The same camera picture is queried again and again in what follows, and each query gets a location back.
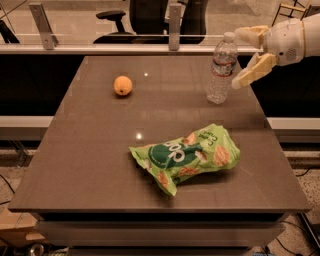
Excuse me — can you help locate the black floor cable left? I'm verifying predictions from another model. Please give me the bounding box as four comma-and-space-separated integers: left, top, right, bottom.
0, 173, 16, 206

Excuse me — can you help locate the left metal bracket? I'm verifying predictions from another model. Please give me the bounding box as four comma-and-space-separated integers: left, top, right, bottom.
29, 2, 58, 50

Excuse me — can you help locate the wooden stool frame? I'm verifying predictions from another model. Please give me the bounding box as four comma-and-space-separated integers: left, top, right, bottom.
272, 0, 311, 25

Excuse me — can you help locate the clear plastic water bottle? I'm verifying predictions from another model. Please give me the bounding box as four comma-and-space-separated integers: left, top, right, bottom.
207, 32, 238, 104

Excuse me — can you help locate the green snack chip bag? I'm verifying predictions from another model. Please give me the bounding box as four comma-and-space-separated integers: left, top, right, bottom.
129, 124, 240, 196

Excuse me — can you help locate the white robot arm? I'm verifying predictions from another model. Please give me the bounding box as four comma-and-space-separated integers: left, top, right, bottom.
232, 14, 320, 89

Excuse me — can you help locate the metal bracket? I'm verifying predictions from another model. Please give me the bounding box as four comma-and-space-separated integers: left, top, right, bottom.
169, 4, 181, 51
29, 2, 58, 50

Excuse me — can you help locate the orange fruit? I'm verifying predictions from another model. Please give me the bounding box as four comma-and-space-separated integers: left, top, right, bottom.
113, 76, 133, 96

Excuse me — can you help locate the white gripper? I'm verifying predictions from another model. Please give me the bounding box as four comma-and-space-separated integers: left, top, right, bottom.
232, 18, 305, 89

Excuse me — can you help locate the middle metal bracket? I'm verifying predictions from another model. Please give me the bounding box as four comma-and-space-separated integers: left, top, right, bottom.
169, 4, 181, 51

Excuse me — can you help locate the black office chair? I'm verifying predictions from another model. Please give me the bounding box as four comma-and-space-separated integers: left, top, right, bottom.
94, 0, 209, 44

